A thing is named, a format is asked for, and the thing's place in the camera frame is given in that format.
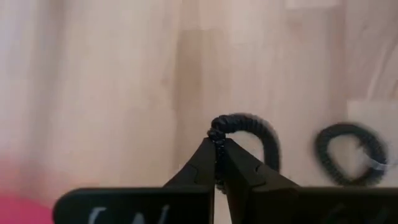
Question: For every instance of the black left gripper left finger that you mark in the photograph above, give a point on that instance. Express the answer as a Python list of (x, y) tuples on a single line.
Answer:
[(155, 205)]

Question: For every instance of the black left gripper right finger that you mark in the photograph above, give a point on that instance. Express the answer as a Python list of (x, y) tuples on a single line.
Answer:
[(280, 205)]

